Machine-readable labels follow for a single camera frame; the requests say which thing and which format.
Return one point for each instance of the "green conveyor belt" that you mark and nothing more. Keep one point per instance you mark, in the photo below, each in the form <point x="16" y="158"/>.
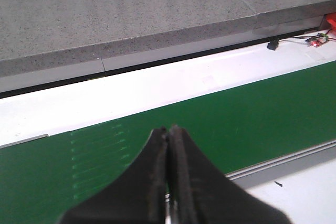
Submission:
<point x="234" y="128"/>

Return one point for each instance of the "black cable connector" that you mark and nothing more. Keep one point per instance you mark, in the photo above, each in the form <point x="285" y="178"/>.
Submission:
<point x="273" y="45"/>

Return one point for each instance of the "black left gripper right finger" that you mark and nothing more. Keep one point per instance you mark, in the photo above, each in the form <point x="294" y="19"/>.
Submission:
<point x="201" y="193"/>

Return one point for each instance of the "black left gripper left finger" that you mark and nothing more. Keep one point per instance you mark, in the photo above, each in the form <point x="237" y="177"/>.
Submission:
<point x="136" y="196"/>

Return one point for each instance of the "aluminium conveyor frame rail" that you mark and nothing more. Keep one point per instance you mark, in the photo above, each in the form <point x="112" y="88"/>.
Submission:
<point x="275" y="163"/>

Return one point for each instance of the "red plastic bin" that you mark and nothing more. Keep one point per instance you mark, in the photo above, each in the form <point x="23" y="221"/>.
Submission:
<point x="331" y="19"/>

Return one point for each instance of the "grey stone counter slab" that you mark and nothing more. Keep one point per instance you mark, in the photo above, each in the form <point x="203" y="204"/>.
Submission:
<point x="40" y="34"/>

